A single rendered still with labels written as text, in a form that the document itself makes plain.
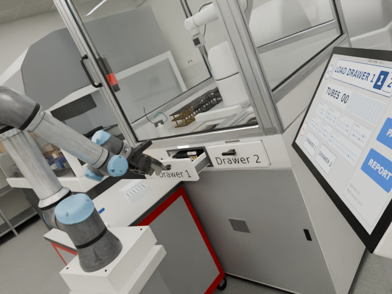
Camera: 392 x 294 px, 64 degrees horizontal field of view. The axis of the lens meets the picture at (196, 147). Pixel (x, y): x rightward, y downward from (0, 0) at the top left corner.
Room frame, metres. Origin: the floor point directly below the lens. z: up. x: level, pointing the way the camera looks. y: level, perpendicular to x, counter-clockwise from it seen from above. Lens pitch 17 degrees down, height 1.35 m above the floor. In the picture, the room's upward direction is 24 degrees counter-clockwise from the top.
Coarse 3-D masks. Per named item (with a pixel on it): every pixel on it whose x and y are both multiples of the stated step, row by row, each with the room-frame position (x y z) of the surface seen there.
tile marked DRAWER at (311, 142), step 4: (308, 132) 0.81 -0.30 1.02; (308, 136) 0.80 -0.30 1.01; (312, 136) 0.77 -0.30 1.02; (308, 140) 0.79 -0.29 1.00; (312, 140) 0.76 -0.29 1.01; (316, 140) 0.74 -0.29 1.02; (304, 144) 0.80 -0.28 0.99; (308, 144) 0.78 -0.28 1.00; (312, 144) 0.75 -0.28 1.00; (316, 144) 0.73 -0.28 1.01; (304, 148) 0.79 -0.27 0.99; (308, 148) 0.77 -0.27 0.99; (312, 148) 0.74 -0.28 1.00; (316, 148) 0.72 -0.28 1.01; (308, 152) 0.76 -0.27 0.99; (312, 152) 0.73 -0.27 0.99; (312, 156) 0.72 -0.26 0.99
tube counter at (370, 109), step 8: (344, 96) 0.68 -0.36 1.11; (352, 96) 0.65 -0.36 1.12; (360, 96) 0.61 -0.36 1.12; (344, 104) 0.67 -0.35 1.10; (352, 104) 0.63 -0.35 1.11; (360, 104) 0.60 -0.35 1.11; (368, 104) 0.57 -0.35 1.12; (376, 104) 0.54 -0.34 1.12; (384, 104) 0.52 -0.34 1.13; (352, 112) 0.62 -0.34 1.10; (360, 112) 0.59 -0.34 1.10; (368, 112) 0.56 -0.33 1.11; (376, 112) 0.53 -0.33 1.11; (368, 120) 0.55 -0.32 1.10; (376, 120) 0.52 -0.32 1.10
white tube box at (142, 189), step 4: (140, 184) 1.64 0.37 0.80; (144, 184) 1.62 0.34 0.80; (136, 188) 1.61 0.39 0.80; (140, 188) 1.59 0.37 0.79; (144, 188) 1.56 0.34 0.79; (148, 188) 1.57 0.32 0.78; (128, 192) 1.60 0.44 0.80; (132, 192) 1.57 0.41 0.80; (136, 192) 1.54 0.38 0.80; (140, 192) 1.55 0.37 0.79; (144, 192) 1.56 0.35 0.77; (148, 192) 1.56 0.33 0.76; (124, 196) 1.60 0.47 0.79; (128, 196) 1.55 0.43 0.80; (132, 196) 1.53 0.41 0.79; (136, 196) 1.54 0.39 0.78; (140, 196) 1.55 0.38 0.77; (128, 200) 1.53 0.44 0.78; (132, 200) 1.53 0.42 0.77; (136, 200) 1.54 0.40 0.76
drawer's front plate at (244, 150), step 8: (224, 144) 1.28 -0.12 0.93; (232, 144) 1.24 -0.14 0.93; (240, 144) 1.20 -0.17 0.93; (248, 144) 1.17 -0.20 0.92; (256, 144) 1.14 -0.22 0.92; (208, 152) 1.35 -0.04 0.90; (216, 152) 1.31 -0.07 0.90; (240, 152) 1.21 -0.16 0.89; (248, 152) 1.18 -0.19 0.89; (256, 152) 1.15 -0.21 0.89; (264, 152) 1.13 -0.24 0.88; (224, 160) 1.29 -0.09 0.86; (232, 160) 1.26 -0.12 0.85; (240, 160) 1.22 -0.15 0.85; (248, 160) 1.19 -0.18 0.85; (256, 160) 1.16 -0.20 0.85; (264, 160) 1.13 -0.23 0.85
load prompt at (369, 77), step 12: (348, 60) 0.74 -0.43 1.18; (336, 72) 0.78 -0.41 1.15; (348, 72) 0.71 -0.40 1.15; (360, 72) 0.65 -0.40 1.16; (372, 72) 0.61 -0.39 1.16; (384, 72) 0.56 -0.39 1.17; (360, 84) 0.63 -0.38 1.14; (372, 84) 0.59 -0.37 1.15; (384, 84) 0.55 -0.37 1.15; (384, 96) 0.53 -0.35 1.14
